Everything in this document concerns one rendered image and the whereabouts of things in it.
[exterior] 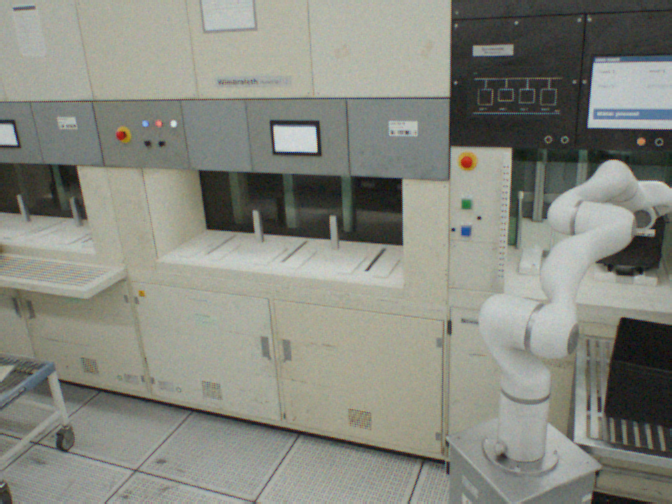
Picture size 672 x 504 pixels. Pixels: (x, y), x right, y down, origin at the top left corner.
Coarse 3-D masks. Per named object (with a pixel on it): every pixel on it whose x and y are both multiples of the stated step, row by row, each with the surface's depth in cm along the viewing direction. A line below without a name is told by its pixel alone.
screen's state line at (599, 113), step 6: (594, 108) 181; (600, 108) 181; (606, 108) 180; (612, 108) 179; (618, 108) 179; (624, 108) 178; (630, 108) 178; (636, 108) 177; (642, 108) 177; (648, 108) 176; (654, 108) 175; (594, 114) 182; (600, 114) 181; (606, 114) 181; (612, 114) 180; (618, 114) 179; (624, 114) 179; (630, 114) 178; (636, 114) 178; (642, 114) 177; (648, 114) 177; (654, 114) 176; (660, 114) 175; (666, 114) 175
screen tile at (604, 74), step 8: (600, 72) 177; (608, 72) 176; (616, 72) 176; (624, 72) 175; (640, 72) 173; (600, 80) 178; (608, 80) 177; (616, 80) 176; (624, 80) 176; (632, 80) 175; (632, 88) 176; (600, 96) 179; (608, 96) 179; (616, 96) 178; (624, 96) 177; (632, 96) 176
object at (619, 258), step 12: (612, 204) 217; (648, 228) 207; (660, 228) 205; (636, 240) 210; (648, 240) 208; (660, 240) 207; (624, 252) 213; (636, 252) 211; (648, 252) 210; (660, 252) 208; (624, 264) 214; (636, 264) 213; (648, 264) 211
